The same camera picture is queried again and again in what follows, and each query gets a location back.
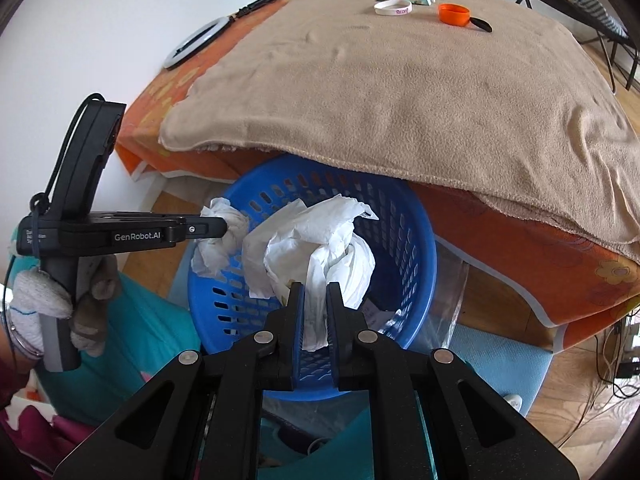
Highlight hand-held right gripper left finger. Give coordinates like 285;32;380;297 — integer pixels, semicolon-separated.
52;281;306;480

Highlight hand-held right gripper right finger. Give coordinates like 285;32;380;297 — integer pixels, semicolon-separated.
326;282;581;480

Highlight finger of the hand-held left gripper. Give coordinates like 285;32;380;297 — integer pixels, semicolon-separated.
172;215;227;242

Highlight small white tissue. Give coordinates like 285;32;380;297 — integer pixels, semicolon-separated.
191;197;249;278

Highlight large white tissue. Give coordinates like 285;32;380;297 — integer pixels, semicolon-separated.
242;196;377;353

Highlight blue plastic basket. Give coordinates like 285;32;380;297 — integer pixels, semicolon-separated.
187;154;438;402

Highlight person's left forearm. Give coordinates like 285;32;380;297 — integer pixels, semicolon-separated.
0;305;46;376

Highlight person's left hand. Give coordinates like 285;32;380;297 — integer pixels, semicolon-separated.
11;254;120;358

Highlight light blue floor mat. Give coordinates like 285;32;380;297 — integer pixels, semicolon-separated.
172;245;553;480

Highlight floral magenta garment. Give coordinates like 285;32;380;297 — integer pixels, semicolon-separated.
0;360;101;480

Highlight orange floral bed sheet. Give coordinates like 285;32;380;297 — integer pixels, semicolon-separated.
116;0;640;351

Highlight beige towel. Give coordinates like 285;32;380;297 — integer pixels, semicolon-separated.
159;0;640;263

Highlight white wristband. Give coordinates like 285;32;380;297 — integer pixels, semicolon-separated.
374;0;413;16

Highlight orange plastic cap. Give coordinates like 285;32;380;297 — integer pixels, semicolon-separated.
437;3;472;27

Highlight striped grey cloth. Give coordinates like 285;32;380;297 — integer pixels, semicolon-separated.
570;0;631;41

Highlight silver bracelet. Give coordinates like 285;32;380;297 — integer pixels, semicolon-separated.
5;305;45;361

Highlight white ring light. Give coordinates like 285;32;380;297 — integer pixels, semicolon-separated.
164;16;232;71

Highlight black ring light stand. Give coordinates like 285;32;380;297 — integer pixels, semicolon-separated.
231;0;293;20

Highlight floor cables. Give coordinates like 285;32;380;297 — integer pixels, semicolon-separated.
565;305;640;453

